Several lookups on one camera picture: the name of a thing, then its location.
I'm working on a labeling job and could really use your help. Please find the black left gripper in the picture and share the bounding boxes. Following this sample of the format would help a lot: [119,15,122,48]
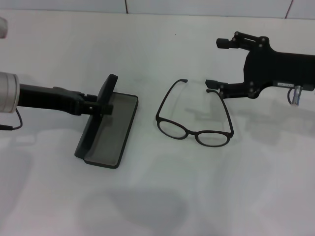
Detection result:
[19,83,115,117]

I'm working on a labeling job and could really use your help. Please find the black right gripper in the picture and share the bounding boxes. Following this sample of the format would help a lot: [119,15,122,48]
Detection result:
[205,31,315,99]

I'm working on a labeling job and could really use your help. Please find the black glasses case grey lining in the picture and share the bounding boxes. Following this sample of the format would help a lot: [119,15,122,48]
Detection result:
[74,73,139,170]

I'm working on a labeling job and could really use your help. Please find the black round glasses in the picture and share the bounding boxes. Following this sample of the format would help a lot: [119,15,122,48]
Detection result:
[155,78,235,148]

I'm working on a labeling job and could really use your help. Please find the right arm cable silver plug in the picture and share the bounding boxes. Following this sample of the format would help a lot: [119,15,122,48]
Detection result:
[287,84,304,107]

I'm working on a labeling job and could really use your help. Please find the left arm cable silver plugs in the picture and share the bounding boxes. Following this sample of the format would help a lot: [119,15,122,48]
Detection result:
[0,108,23,130]

